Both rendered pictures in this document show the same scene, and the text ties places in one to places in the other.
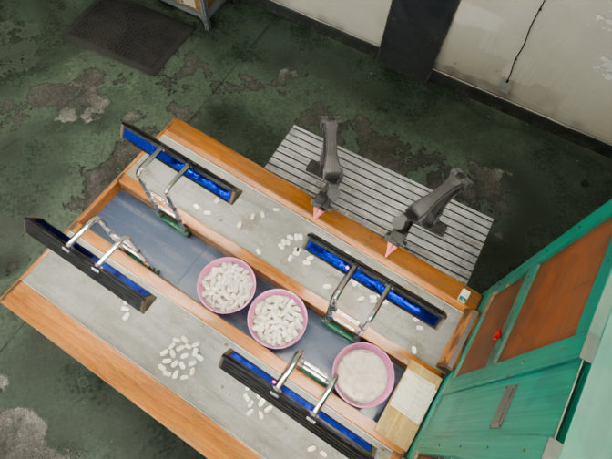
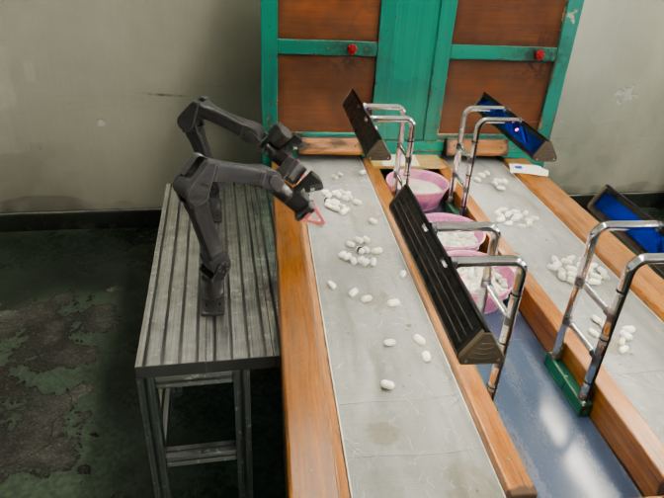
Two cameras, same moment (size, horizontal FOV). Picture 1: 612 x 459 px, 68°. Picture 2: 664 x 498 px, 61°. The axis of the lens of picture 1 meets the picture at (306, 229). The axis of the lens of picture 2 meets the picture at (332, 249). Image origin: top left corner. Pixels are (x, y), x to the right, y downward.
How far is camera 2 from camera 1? 2.52 m
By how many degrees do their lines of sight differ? 76
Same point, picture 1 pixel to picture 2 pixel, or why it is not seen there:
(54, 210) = not seen: outside the picture
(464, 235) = not seen: hidden behind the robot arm
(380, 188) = (193, 249)
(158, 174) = (441, 449)
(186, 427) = (605, 236)
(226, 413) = (556, 230)
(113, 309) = (644, 349)
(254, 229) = (380, 291)
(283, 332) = not seen: hidden behind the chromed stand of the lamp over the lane
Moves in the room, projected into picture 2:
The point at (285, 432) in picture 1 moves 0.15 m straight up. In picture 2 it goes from (513, 202) to (521, 167)
